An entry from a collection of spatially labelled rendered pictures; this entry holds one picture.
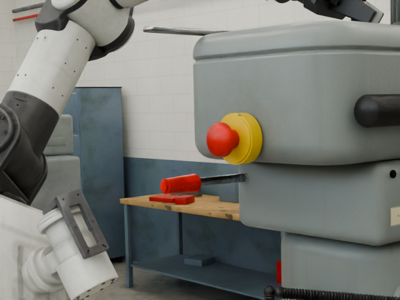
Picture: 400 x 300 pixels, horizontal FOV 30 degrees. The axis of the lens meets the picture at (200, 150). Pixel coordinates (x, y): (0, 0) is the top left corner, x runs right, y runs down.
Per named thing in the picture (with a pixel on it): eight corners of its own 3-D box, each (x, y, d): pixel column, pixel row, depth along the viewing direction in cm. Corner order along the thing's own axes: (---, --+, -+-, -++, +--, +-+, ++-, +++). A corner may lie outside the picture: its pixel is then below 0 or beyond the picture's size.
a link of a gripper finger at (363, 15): (368, 29, 100) (330, 9, 102) (380, 8, 98) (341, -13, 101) (363, 28, 98) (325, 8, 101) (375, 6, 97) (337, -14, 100)
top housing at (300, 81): (334, 169, 78) (332, 15, 77) (175, 159, 98) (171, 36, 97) (537, 144, 109) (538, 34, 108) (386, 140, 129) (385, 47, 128)
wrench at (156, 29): (158, 30, 89) (158, 23, 89) (137, 33, 92) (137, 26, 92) (288, 39, 106) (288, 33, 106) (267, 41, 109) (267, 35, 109)
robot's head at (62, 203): (53, 281, 96) (77, 261, 90) (25, 222, 97) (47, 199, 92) (93, 265, 100) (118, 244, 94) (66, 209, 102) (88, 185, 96)
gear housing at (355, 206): (381, 249, 85) (381, 162, 85) (234, 226, 104) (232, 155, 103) (519, 215, 107) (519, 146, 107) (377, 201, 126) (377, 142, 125)
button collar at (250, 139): (251, 166, 84) (250, 112, 84) (215, 163, 89) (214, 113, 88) (263, 165, 86) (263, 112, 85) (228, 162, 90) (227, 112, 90)
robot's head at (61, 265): (50, 313, 94) (96, 284, 90) (16, 242, 97) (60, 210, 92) (83, 301, 100) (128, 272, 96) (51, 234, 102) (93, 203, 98)
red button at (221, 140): (225, 158, 83) (225, 122, 83) (202, 157, 86) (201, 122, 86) (247, 156, 85) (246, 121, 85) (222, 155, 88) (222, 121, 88)
